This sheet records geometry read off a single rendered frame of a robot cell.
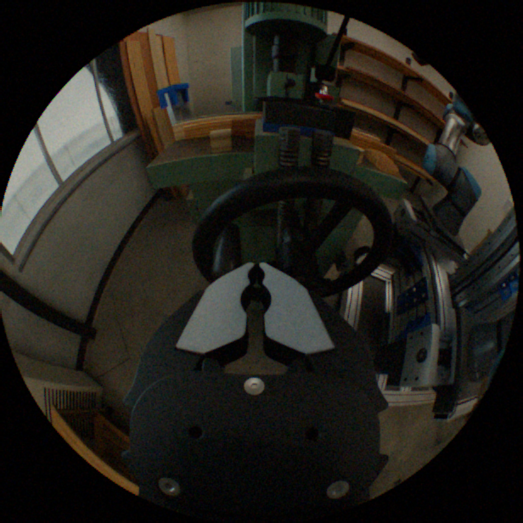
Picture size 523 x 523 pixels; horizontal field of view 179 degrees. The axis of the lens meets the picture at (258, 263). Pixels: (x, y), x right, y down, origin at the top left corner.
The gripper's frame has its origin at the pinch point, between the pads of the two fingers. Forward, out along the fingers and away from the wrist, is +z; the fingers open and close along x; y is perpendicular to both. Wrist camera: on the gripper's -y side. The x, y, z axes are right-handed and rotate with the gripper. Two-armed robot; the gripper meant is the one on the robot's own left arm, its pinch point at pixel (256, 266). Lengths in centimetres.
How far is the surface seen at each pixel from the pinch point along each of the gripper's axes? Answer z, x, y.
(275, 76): 22.9, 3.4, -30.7
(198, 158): 20.8, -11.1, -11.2
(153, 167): 20.9, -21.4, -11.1
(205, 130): 33.1, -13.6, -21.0
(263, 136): 9.7, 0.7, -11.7
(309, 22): 12.7, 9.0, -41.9
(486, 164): 85, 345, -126
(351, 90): 199, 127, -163
